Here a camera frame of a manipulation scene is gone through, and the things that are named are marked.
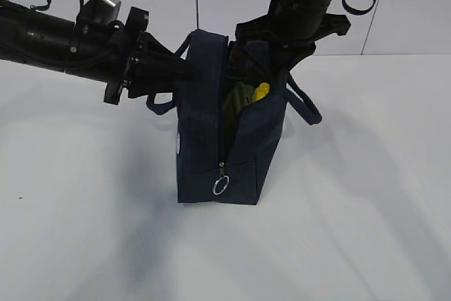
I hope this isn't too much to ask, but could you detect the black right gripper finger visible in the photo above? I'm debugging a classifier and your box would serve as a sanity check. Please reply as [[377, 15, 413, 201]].
[[227, 42, 268, 79], [278, 52, 303, 85]]

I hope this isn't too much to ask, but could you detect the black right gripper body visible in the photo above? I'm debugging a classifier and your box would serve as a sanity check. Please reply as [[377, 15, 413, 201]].
[[235, 13, 351, 66]]

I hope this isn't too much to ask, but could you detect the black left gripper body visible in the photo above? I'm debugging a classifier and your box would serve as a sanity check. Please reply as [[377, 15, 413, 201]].
[[104, 6, 149, 104]]

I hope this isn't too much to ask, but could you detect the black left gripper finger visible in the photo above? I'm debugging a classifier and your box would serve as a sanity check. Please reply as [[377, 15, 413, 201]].
[[127, 71, 176, 98], [140, 32, 194, 79]]

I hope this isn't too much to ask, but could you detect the glass container with green lid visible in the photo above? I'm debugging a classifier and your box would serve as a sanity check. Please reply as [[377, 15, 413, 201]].
[[223, 81, 255, 144]]

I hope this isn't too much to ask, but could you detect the yellow lemon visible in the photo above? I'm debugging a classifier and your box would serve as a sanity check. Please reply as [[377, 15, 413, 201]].
[[251, 82, 271, 103]]

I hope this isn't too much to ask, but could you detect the navy blue lunch bag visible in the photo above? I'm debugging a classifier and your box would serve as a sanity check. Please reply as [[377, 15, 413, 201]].
[[147, 30, 322, 205]]

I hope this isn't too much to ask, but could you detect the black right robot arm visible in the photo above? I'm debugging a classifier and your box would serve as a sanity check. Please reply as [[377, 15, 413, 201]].
[[227, 0, 351, 85]]

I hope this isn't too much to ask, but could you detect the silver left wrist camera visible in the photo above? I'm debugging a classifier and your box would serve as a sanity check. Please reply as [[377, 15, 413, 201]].
[[75, 0, 122, 35]]

